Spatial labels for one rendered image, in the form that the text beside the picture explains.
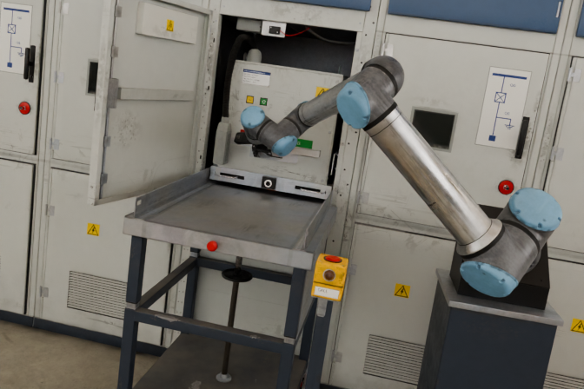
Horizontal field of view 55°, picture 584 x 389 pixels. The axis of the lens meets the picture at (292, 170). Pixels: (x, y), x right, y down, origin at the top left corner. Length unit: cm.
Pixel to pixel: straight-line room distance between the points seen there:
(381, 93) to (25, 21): 178
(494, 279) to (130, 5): 144
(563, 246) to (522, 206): 74
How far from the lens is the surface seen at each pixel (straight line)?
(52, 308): 297
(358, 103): 150
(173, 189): 214
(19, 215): 293
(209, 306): 263
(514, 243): 169
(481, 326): 191
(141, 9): 209
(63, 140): 274
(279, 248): 174
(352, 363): 258
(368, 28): 233
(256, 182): 245
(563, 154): 239
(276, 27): 239
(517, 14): 235
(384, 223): 238
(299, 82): 239
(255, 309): 258
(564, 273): 250
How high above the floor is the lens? 137
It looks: 10 degrees down
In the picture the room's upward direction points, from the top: 8 degrees clockwise
